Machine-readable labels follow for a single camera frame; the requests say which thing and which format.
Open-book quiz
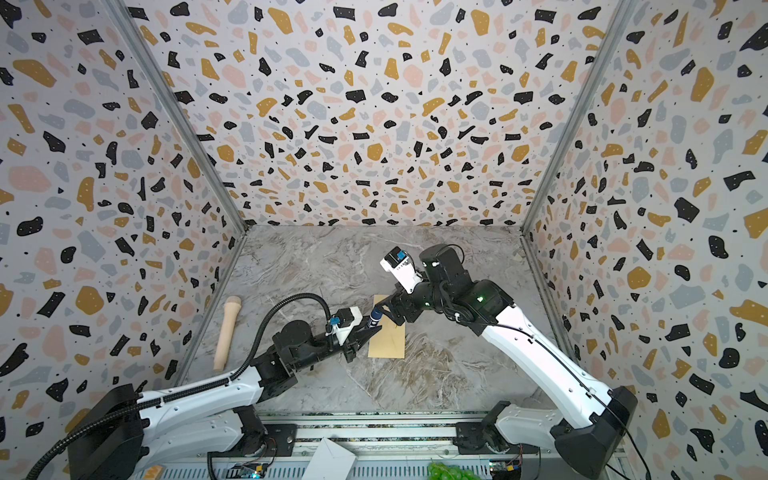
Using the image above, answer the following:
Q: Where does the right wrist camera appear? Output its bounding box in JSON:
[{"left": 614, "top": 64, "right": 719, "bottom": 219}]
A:
[{"left": 380, "top": 246, "right": 423, "bottom": 294}]

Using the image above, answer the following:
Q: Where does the right circuit board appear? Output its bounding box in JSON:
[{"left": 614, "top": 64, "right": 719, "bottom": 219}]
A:
[{"left": 489, "top": 459, "right": 522, "bottom": 480}]

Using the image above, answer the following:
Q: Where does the aluminium corner post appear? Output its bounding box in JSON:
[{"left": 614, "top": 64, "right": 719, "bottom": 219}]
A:
[
  {"left": 101, "top": 0, "right": 248, "bottom": 235},
  {"left": 520, "top": 0, "right": 637, "bottom": 235}
]

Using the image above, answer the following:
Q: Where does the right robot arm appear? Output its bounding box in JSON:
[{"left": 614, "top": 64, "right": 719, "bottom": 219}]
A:
[{"left": 374, "top": 244, "right": 638, "bottom": 479}]

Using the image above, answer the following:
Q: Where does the small circuit board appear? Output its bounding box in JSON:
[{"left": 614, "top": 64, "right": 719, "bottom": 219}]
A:
[{"left": 225, "top": 462, "right": 269, "bottom": 479}]

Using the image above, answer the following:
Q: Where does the black corrugated cable conduit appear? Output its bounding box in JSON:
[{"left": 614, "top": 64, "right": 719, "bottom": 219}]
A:
[{"left": 23, "top": 293, "right": 334, "bottom": 480}]

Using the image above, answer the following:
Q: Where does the wooden roller pin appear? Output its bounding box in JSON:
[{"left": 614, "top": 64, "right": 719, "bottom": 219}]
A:
[{"left": 213, "top": 296, "right": 242, "bottom": 372}]

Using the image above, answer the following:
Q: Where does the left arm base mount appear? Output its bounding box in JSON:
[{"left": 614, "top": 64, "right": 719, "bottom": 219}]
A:
[{"left": 210, "top": 423, "right": 298, "bottom": 458}]

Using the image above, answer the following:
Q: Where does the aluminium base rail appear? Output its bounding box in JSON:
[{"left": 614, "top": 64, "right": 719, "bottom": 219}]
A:
[{"left": 116, "top": 410, "right": 628, "bottom": 480}]

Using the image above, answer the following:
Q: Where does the right aluminium corner post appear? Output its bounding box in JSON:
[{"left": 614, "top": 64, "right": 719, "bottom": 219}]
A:
[{"left": 520, "top": 0, "right": 637, "bottom": 235}]

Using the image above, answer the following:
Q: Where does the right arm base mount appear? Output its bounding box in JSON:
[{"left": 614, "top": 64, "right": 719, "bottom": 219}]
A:
[{"left": 453, "top": 422, "right": 539, "bottom": 455}]

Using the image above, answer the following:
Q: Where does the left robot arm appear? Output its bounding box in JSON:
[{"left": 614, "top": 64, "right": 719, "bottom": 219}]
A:
[{"left": 66, "top": 309, "right": 381, "bottom": 479}]

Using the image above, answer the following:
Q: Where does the white paper sheet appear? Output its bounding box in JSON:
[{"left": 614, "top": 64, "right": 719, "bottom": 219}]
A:
[{"left": 302, "top": 438, "right": 357, "bottom": 480}]

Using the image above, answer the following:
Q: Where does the left aluminium corner post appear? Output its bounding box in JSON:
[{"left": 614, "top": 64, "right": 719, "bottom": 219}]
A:
[{"left": 101, "top": 0, "right": 248, "bottom": 235}]

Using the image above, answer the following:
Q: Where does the blue white glue stick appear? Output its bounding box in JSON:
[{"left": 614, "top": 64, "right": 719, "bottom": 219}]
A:
[{"left": 370, "top": 308, "right": 383, "bottom": 324}]

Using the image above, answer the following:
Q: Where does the green plastic object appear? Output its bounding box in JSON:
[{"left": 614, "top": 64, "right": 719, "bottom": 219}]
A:
[{"left": 427, "top": 462, "right": 479, "bottom": 480}]

